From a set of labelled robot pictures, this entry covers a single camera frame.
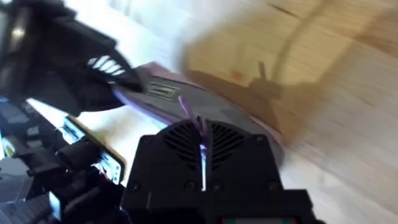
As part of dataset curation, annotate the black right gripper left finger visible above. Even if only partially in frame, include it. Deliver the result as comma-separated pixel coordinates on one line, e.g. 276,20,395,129
121,119,205,205

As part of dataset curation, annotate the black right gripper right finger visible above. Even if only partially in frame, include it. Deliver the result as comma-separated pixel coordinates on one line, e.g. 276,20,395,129
205,119,284,191

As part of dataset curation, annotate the grey zip bag pink trim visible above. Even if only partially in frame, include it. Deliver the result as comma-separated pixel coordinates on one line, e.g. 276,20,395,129
111,61,285,167

